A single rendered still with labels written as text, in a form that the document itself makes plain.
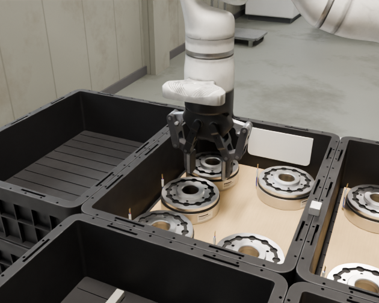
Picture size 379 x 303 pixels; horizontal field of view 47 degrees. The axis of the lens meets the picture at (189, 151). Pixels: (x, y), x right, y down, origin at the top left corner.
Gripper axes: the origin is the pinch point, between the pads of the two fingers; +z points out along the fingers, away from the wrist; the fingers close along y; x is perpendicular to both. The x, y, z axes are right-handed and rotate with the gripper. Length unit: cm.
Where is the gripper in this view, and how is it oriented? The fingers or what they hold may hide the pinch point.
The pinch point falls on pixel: (208, 167)
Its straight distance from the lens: 72.1
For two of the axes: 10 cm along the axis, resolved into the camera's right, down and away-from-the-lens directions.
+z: 0.1, 8.8, 4.8
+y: -9.2, -1.8, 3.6
